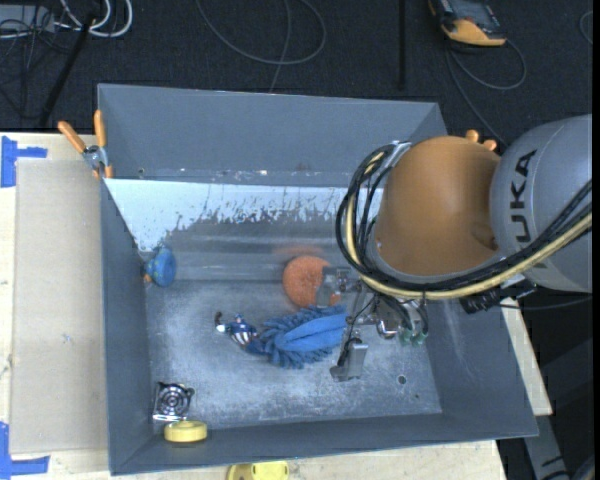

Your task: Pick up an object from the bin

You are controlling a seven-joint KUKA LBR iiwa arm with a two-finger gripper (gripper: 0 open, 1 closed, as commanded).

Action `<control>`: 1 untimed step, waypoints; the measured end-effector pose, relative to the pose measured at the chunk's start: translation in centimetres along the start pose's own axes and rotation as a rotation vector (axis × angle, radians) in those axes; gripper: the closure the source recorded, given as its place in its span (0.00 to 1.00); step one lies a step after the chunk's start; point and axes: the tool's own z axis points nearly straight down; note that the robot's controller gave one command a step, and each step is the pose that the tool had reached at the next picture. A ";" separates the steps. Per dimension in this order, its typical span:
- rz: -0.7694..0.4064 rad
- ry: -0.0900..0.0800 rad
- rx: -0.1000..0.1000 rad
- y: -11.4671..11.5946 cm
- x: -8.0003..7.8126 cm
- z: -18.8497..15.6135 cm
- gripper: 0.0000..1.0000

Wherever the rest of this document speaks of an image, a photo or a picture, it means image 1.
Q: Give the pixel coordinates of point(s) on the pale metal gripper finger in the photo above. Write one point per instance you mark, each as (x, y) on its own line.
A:
(354, 357)
(339, 280)

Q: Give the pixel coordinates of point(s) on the orange round sponge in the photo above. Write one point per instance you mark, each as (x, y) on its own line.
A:
(302, 280)

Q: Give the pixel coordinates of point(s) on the blue fringed duster cloth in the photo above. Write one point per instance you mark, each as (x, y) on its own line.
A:
(310, 335)

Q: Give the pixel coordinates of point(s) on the grey metal bin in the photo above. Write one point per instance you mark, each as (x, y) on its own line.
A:
(280, 398)

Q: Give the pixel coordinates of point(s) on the blue and red toy figure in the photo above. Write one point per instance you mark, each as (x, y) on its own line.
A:
(239, 329)

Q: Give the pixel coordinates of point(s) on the blue soft toy animal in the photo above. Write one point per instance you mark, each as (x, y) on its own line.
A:
(161, 267)

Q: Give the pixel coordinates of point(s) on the square metal fan grille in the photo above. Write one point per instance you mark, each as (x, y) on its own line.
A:
(172, 401)

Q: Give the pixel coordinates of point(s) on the pale wood flat board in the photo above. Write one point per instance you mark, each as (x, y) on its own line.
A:
(55, 293)

